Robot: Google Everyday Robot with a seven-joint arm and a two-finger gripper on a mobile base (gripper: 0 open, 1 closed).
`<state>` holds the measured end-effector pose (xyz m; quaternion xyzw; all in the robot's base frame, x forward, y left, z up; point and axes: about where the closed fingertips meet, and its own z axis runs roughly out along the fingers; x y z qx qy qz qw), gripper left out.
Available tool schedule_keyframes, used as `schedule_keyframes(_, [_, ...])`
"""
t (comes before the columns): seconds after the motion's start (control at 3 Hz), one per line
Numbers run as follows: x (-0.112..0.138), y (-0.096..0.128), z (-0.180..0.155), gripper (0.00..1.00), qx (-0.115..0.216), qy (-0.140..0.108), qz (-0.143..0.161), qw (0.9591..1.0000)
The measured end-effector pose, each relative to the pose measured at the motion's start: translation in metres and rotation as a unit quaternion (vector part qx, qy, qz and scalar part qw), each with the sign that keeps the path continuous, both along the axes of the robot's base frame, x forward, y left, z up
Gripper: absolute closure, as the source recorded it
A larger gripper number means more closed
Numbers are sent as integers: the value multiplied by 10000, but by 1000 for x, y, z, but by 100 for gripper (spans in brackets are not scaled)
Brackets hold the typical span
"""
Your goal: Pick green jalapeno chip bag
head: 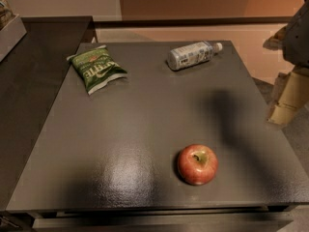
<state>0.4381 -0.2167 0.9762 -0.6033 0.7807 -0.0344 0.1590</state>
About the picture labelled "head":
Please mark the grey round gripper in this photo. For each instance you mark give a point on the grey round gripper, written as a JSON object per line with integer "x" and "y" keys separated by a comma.
{"x": 297, "y": 39}

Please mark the green jalapeno chip bag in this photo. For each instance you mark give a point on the green jalapeno chip bag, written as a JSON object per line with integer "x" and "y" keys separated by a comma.
{"x": 97, "y": 68}

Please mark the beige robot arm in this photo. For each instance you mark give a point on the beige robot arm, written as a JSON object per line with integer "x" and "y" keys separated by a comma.
{"x": 294, "y": 43}

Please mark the red apple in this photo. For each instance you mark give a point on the red apple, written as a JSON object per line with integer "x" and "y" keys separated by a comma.
{"x": 197, "y": 164}

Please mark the clear plastic water bottle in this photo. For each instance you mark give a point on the clear plastic water bottle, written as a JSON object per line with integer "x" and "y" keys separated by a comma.
{"x": 192, "y": 54}

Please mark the dark side table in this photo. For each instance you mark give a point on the dark side table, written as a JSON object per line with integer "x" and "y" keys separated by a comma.
{"x": 30, "y": 78}

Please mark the grey tray with snacks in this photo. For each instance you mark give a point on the grey tray with snacks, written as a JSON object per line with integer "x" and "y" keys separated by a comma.
{"x": 12, "y": 29}

